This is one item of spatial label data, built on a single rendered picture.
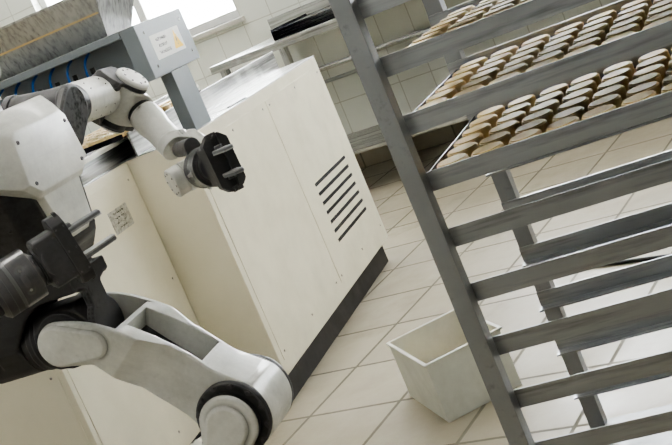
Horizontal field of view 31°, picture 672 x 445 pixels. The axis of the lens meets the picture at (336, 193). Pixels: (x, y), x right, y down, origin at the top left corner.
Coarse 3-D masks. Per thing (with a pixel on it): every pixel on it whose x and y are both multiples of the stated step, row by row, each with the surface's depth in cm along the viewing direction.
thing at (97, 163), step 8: (112, 144) 344; (120, 144) 349; (128, 144) 353; (96, 152) 336; (104, 152) 339; (112, 152) 343; (120, 152) 347; (128, 152) 351; (88, 160) 331; (96, 160) 334; (104, 160) 338; (112, 160) 342; (120, 160) 346; (88, 168) 329; (96, 168) 333; (104, 168) 337; (80, 176) 325; (88, 176) 328; (96, 176) 332
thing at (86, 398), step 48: (96, 192) 327; (96, 240) 320; (144, 240) 342; (144, 288) 334; (0, 384) 296; (48, 384) 292; (96, 384) 300; (0, 432) 300; (48, 432) 296; (96, 432) 294; (144, 432) 313; (192, 432) 334
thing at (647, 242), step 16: (624, 240) 172; (640, 240) 171; (656, 240) 170; (576, 256) 174; (592, 256) 174; (608, 256) 173; (624, 256) 172; (512, 272) 178; (528, 272) 177; (544, 272) 177; (560, 272) 176; (576, 272) 175; (480, 288) 180; (496, 288) 180; (512, 288) 179
